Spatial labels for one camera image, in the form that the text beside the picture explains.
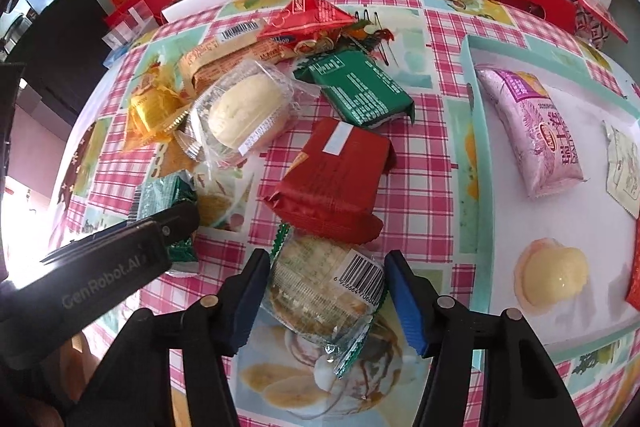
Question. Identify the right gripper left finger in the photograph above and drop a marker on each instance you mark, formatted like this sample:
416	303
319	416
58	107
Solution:
131	385

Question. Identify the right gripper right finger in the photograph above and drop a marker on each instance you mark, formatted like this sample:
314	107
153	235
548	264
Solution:
521	384

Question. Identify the green round biscuit packet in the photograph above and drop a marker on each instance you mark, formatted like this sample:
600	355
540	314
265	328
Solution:
325	291

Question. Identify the yellow jelly cup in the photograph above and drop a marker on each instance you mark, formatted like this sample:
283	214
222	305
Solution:
548	273

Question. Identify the small red packet in tray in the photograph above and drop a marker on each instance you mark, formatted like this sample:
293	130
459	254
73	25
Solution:
633	291

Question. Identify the yellow gold candy packet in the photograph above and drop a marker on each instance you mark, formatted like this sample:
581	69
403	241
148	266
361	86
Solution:
155	109

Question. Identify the pink snack bag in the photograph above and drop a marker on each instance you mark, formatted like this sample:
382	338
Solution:
543	147

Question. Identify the cream sachet packet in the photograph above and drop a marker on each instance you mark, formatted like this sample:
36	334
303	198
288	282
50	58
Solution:
622	182

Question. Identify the clear wrapped white bun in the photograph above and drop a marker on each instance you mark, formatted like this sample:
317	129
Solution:
243	112

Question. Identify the black cabinet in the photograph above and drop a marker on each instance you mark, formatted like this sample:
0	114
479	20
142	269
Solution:
63	52

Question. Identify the clear plastic box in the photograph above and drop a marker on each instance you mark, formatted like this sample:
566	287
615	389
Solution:
127	25

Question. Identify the orange wafer packet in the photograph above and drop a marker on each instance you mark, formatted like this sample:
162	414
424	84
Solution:
213	58

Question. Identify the checkered picture tablecloth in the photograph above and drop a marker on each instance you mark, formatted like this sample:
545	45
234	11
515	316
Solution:
428	204

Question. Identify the dark green snack packet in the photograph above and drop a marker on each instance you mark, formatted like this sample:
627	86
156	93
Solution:
358	90

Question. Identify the red triangular snack packet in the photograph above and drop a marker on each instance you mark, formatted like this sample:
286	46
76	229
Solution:
307	27

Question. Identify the red patterned flat box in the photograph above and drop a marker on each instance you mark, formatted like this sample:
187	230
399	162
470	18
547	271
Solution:
594	24

